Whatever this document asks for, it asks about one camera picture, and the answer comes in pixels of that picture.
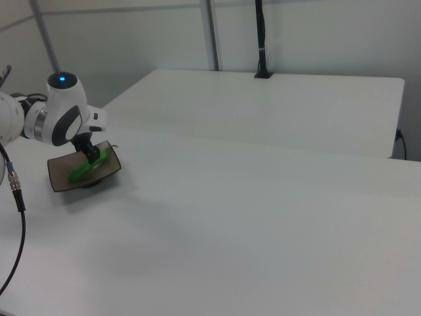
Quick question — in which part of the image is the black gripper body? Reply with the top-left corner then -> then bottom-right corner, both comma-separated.
71,131 -> 95,153

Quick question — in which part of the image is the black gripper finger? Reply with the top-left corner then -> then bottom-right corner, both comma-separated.
84,142 -> 101,165

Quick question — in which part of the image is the green chili pepper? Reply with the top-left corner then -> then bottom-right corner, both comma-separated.
67,143 -> 120,184

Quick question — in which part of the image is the square brown ceramic plate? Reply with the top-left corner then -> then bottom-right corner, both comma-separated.
47,140 -> 123,194

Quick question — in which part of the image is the black pole on base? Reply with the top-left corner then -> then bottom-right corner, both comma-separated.
253,0 -> 275,80

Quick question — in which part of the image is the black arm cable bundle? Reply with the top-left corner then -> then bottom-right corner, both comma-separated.
9,92 -> 49,109

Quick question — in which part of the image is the black cable with metal connector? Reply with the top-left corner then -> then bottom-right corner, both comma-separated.
0,143 -> 28,297

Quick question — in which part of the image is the black cable behind table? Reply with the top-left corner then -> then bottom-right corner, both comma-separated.
395,128 -> 408,161

